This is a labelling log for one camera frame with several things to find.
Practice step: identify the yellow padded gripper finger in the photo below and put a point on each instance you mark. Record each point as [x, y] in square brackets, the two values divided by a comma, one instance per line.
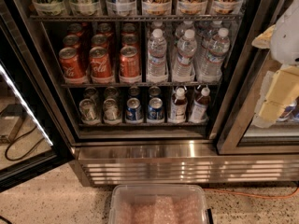
[262, 41]
[279, 89]

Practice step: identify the pink bubble wrap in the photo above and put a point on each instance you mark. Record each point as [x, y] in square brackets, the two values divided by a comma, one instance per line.
[163, 211]

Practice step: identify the water bottle front middle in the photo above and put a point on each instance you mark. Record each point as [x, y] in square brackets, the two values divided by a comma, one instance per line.
[186, 48]

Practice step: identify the silver can front left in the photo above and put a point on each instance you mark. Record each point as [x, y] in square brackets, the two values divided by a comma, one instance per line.
[88, 110]

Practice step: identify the stainless fridge cabinet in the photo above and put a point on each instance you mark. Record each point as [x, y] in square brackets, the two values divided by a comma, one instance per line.
[143, 153]

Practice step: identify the water bottle front left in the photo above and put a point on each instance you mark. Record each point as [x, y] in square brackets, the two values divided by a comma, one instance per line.
[157, 47]

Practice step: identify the blue pepsi can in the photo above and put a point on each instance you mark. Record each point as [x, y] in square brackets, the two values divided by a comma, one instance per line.
[155, 109]
[133, 110]

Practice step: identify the dark drink bottle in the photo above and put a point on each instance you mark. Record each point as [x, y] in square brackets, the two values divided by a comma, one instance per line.
[178, 106]
[200, 105]

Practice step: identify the red coke can front middle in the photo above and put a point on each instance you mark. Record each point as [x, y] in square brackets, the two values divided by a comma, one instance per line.
[100, 65]

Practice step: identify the water bottle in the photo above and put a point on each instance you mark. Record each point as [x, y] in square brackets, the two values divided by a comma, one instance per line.
[157, 47]
[186, 48]
[217, 49]

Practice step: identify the red coke can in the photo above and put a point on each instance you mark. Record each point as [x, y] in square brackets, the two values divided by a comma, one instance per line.
[72, 41]
[130, 40]
[100, 65]
[129, 62]
[100, 41]
[71, 63]

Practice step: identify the blue pepsi can front left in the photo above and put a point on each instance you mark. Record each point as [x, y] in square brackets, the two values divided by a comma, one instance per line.
[133, 110]

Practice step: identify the open fridge glass door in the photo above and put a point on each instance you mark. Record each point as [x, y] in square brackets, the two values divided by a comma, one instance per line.
[39, 145]

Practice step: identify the water bottle front right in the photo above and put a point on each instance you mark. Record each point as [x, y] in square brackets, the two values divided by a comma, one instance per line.
[217, 49]

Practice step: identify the red coke can front left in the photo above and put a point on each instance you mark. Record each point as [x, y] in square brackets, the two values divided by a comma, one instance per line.
[71, 63]

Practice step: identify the blue pepsi can front right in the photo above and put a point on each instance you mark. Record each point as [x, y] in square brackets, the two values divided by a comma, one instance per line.
[155, 109]

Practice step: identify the red coke can front right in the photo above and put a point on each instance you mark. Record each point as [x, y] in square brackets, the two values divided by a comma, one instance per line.
[129, 62]

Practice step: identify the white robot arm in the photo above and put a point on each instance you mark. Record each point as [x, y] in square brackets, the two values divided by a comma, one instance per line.
[284, 43]

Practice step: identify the silver can front right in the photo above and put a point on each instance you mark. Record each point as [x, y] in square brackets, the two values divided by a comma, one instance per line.
[112, 114]

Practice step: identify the clear plastic bin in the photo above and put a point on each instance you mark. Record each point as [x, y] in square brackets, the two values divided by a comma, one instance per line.
[135, 194]

